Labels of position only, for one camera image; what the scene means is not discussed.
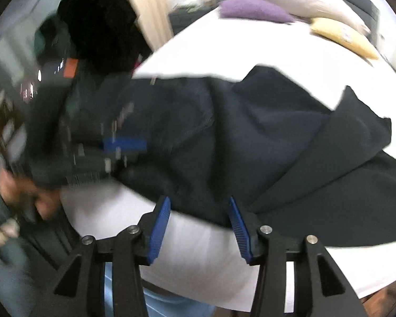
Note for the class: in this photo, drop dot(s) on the person left hand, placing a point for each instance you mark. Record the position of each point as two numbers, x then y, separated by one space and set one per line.
14 189

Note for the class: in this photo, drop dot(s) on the purple cushion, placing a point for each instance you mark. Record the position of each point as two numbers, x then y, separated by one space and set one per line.
259 10

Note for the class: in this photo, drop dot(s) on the yellow patterned cushion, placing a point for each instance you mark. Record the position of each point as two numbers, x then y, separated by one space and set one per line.
344 35

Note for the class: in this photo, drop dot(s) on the black denim pants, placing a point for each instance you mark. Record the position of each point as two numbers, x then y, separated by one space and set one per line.
264 141

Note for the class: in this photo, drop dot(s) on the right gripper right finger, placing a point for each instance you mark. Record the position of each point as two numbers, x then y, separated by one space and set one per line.
320 287

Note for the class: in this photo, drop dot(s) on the dark bedside table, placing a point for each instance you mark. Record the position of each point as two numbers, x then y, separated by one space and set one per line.
181 17

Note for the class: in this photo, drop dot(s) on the white bed mattress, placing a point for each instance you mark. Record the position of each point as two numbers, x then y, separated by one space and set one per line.
199 260

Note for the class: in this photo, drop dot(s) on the beige curtain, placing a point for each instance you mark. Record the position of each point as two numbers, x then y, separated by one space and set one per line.
154 21

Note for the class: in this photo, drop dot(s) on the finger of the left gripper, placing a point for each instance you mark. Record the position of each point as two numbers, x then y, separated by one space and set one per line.
125 144

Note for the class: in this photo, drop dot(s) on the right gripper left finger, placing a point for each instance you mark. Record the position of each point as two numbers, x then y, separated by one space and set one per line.
78 288

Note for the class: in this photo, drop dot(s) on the black hanging clothes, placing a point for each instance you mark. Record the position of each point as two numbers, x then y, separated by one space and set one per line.
102 34

